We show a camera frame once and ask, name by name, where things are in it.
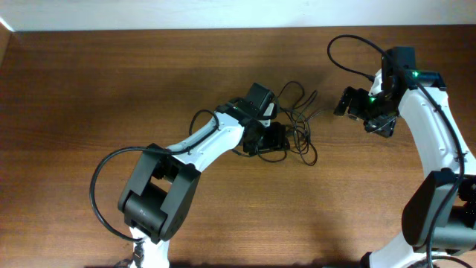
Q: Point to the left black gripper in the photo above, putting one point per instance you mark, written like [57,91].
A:
[273,138]

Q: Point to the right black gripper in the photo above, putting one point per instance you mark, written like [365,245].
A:
[357,103]

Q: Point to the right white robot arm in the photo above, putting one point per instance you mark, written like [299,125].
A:
[438,222]

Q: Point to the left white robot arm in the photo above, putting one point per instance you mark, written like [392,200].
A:
[160,190]

